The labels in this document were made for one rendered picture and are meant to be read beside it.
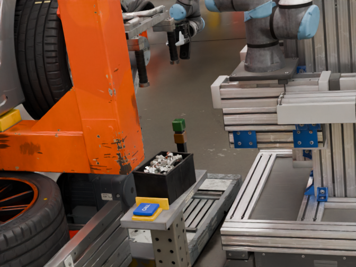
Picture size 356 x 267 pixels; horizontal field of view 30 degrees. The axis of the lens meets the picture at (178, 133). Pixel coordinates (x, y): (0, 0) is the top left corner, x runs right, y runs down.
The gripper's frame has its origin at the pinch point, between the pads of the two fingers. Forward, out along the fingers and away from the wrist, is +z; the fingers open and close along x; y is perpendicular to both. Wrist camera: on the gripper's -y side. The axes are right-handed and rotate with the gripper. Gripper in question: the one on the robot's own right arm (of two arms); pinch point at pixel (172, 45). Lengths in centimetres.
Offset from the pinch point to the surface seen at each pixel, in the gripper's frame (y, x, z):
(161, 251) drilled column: -58, 18, 78
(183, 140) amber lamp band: -24, 21, 52
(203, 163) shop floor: -83, -16, -58
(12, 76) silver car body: 4, -46, 56
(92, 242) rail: -49, -3, 88
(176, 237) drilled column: -52, 24, 77
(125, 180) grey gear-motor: -45, -10, 46
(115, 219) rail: -49, -3, 71
